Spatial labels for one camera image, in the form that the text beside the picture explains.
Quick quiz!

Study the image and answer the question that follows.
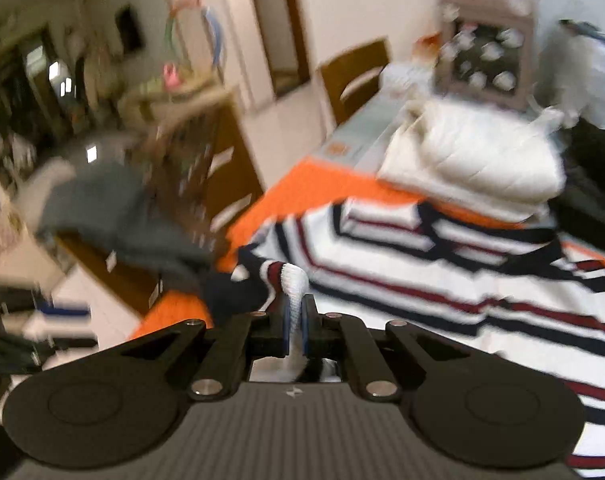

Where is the cardboard box with cups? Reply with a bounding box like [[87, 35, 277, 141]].
[[435, 0, 540, 111]]

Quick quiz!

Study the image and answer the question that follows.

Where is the wall television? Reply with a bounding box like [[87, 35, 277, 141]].
[[115, 5, 146, 53]]

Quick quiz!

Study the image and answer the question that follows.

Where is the wooden chair with brown cloth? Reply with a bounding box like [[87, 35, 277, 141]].
[[57, 105, 263, 316]]

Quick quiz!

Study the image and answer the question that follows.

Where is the dark display cabinet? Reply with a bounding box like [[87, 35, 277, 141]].
[[0, 30, 83, 161]]

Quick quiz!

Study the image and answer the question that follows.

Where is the charcoal folded garment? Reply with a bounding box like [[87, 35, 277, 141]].
[[552, 170, 605, 256]]

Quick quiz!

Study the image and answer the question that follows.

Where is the orange snack bag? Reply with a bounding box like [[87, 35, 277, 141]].
[[415, 32, 443, 61]]

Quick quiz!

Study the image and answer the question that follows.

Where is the light wooden television cabinet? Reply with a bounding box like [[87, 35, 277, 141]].
[[117, 80, 238, 126]]

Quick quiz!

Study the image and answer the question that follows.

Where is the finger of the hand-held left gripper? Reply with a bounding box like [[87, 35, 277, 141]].
[[0, 332, 99, 376], [0, 282, 92, 321]]

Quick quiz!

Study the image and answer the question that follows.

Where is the striped knit sweater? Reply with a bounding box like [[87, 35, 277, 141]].
[[200, 197, 605, 478]]

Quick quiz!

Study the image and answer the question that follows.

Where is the orange patterned table mat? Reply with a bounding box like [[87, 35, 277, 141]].
[[130, 157, 605, 341]]

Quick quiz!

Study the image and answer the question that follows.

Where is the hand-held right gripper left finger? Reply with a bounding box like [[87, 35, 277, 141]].
[[120, 297, 290, 402]]

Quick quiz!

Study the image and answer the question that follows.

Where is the brown floral cloth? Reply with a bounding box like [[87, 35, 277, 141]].
[[147, 125, 233, 256]]

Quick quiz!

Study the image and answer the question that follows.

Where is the black knit folded garment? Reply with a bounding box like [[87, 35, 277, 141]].
[[565, 120, 605, 178]]

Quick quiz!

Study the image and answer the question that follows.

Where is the brown wooden door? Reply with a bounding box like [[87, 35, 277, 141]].
[[245, 0, 313, 98]]

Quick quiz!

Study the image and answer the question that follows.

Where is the dark grey garment with strap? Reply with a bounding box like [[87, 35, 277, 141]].
[[37, 160, 223, 291]]

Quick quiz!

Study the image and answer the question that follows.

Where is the cream quilted folded blanket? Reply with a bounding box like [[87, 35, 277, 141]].
[[377, 97, 568, 223]]

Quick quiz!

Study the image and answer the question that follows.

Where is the multicoloured hula hoop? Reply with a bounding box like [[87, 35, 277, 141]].
[[165, 0, 226, 78]]

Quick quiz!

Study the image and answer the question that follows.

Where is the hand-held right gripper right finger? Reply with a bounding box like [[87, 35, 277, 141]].
[[302, 294, 470, 402]]

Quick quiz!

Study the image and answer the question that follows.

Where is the plain wooden chair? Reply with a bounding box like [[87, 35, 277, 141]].
[[318, 37, 393, 126]]

